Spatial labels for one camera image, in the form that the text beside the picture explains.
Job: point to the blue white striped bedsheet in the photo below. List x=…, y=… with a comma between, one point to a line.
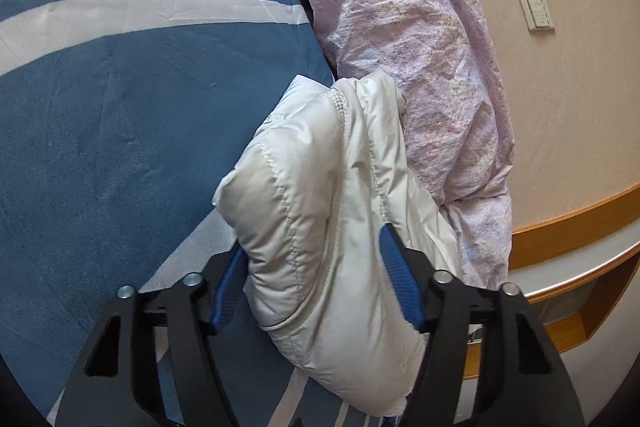
x=118, y=120

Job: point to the white wall switch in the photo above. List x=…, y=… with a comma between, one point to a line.
x=537, y=15

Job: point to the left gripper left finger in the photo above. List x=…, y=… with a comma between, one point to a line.
x=116, y=379

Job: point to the pink floral duvet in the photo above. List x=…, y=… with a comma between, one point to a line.
x=458, y=131

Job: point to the beige puffer jacket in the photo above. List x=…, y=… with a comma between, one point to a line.
x=307, y=201

